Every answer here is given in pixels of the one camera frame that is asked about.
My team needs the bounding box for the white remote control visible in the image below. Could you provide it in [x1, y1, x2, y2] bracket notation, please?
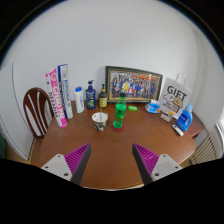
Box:
[172, 125, 184, 136]

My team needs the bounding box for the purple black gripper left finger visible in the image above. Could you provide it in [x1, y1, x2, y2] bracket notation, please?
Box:
[42, 144, 91, 185]

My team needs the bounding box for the brown wooden chair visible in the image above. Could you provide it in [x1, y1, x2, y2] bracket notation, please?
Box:
[23, 87, 53, 138]

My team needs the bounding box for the red round coaster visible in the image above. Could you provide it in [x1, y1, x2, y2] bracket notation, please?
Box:
[111, 124, 124, 132]

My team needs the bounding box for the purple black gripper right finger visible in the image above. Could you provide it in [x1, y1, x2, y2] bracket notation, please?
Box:
[132, 143, 182, 185]

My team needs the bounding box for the white lotion bottle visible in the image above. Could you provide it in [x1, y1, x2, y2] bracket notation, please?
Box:
[75, 86, 84, 113]

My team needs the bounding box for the spoon in cup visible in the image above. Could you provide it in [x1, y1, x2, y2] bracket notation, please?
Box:
[100, 107, 102, 122]

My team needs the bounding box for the blue detergent bottle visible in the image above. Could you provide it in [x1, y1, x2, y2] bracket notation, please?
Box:
[176, 104, 193, 131]

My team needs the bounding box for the white gift paper bag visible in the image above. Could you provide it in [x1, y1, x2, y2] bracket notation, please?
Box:
[159, 73, 192, 119]

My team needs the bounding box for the blue tissue pack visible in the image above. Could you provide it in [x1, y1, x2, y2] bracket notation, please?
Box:
[145, 100, 160, 114]

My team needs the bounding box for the patterned paper cup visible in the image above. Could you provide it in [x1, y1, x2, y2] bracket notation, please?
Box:
[92, 112, 108, 132]

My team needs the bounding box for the pink shuttlecock tube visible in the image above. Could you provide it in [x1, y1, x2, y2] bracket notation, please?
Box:
[45, 68, 67, 128]

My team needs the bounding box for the small snack packet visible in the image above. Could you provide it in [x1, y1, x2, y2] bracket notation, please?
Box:
[160, 111, 174, 122]

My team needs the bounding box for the white radiator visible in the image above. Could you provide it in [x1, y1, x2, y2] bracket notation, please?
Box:
[189, 131, 221, 165]

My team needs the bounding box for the right green soap bar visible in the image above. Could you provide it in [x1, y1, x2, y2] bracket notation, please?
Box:
[128, 105, 138, 112]

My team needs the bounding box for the green plastic bottle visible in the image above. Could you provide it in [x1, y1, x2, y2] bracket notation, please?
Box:
[113, 92, 127, 129]

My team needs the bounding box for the blue pump shampoo bottle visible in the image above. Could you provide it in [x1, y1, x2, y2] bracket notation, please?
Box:
[86, 80, 96, 109]

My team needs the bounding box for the framed group photo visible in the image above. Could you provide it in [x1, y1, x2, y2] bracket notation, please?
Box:
[105, 66, 163, 103]

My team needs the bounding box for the dark amber pump bottle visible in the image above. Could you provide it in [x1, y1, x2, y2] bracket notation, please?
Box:
[98, 85, 108, 108]

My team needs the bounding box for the white blue shuttlecock tube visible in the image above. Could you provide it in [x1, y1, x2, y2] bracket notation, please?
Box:
[58, 64, 73, 119]

